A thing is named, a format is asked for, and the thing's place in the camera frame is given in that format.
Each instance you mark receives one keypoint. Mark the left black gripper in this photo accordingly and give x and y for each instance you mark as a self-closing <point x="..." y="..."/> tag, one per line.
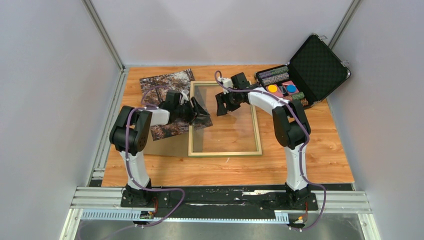
<point x="198" y="110"/>

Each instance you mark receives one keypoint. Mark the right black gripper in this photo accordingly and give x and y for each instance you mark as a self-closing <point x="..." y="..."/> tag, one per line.
<point x="222" y="98"/>

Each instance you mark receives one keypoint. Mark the clear acrylic sheet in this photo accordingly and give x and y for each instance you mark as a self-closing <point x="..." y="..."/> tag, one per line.
<point x="232" y="132"/>

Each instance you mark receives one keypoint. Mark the forest photo print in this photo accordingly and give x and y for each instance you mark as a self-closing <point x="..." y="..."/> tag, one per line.
<point x="166" y="92"/>

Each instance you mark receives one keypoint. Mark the wooden picture frame green trim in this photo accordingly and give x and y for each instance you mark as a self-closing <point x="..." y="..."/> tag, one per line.
<point x="225" y="153"/>

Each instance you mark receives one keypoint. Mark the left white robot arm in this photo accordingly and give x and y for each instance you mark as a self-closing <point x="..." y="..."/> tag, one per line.
<point x="129" y="136"/>

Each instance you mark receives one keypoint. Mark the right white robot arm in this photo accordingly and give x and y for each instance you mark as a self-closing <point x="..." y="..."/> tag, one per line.
<point x="291" y="126"/>

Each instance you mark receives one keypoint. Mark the brown cardboard backing board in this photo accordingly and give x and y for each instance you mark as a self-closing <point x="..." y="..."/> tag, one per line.
<point x="175" y="146"/>

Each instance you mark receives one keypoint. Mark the blue yellow chip row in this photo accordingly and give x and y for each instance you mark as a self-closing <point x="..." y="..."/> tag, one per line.
<point x="275" y="79"/>

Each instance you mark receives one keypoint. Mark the yellow dealer button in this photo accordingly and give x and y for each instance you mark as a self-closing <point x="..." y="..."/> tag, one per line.
<point x="272" y="88"/>

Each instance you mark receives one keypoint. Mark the red playing card deck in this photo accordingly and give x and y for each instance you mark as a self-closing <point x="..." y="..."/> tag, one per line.
<point x="277" y="94"/>

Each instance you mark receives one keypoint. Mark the clear dealer button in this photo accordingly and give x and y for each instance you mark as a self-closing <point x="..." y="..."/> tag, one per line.
<point x="283" y="90"/>

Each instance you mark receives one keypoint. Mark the blue dealer button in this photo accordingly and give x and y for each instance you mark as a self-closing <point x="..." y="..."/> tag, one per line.
<point x="291" y="89"/>

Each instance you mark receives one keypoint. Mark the top blue green chip row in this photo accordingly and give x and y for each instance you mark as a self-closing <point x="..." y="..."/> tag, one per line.
<point x="274" y="72"/>

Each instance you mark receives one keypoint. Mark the green poker chip row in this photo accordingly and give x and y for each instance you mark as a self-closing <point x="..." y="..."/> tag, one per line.
<point x="298" y="96"/>

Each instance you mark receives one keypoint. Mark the orange black chip row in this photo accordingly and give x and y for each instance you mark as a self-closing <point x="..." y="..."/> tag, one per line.
<point x="304" y="102"/>

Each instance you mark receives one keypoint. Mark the black poker chip case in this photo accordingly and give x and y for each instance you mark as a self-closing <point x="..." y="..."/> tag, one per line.
<point x="314" y="69"/>

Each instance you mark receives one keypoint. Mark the black mounting base rail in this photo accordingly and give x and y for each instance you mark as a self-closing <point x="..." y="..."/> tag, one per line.
<point x="220" y="204"/>

